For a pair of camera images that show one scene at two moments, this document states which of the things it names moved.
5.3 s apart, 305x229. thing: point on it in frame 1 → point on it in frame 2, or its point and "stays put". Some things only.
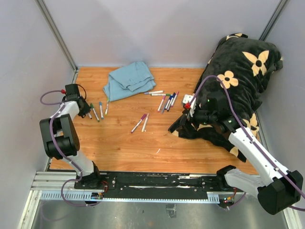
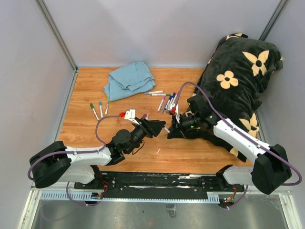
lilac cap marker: x=145 y=93 stays put
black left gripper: x=86 y=109 → x=155 y=126
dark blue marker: x=173 y=96 stays put
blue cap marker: x=168 y=101 stays put
